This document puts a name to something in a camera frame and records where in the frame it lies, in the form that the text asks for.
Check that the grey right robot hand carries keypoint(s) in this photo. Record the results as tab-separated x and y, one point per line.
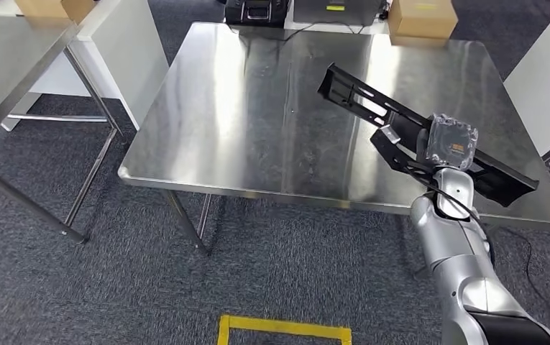
451	143

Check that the black plastic plate bracket part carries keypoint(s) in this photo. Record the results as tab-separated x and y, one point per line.
346	90

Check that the steel workbench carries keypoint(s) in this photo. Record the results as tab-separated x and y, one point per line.
255	119

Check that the brown cardboard box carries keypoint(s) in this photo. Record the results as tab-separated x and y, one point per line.
46	7
422	21

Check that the black equipment case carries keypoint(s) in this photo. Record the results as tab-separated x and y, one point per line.
255	12

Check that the yellow floor tape square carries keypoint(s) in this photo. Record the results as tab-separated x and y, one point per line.
284	326

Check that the steel table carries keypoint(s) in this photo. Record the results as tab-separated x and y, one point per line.
8	57

